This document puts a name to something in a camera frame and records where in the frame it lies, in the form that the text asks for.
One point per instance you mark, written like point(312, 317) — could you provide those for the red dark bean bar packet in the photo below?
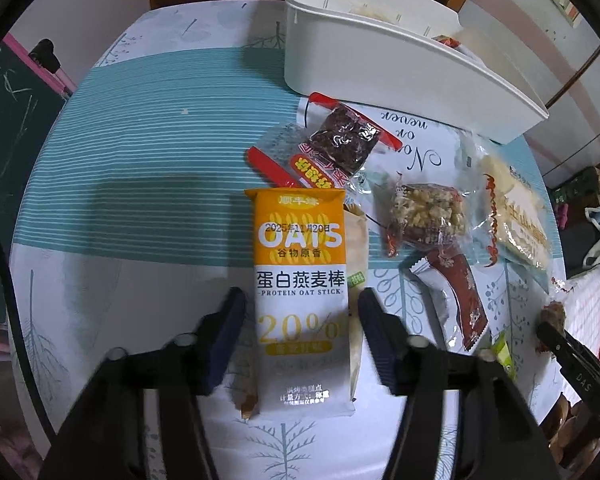
point(340, 140)

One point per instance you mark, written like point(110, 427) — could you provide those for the white checkered cloth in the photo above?
point(585, 305)

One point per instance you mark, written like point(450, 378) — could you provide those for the pink framed chalkboard easel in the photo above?
point(10, 110)

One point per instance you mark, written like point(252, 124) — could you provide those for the orange white oat bar packet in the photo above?
point(300, 260)

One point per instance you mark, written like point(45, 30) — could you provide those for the green blue snack packet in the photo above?
point(504, 355)

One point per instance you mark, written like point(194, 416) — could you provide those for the brown white snack packet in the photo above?
point(462, 290)

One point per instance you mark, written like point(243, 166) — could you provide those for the red wrapper snack packet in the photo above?
point(447, 41)

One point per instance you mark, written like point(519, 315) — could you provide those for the green bag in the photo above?
point(577, 187)

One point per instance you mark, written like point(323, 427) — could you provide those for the black easel clip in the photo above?
point(47, 57)

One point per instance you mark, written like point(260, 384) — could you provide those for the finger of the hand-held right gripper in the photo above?
point(555, 342)

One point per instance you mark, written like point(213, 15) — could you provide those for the beige snack packet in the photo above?
point(357, 240)

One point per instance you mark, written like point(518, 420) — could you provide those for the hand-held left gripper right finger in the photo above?
point(380, 345)

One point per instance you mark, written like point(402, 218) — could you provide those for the floral wardrobe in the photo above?
point(570, 85)

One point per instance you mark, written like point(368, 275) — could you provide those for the pink toy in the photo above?
point(561, 215)

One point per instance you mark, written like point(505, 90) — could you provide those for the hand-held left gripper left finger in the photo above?
point(225, 340)

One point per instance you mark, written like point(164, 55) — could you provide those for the white plastic bin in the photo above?
point(380, 70)

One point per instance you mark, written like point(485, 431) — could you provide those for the small clear nut packet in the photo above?
point(552, 315)

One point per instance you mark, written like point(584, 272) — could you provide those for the clear nut cluster packet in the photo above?
point(425, 210)

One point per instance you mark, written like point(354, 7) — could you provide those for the white yellow cake packet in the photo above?
point(517, 210)

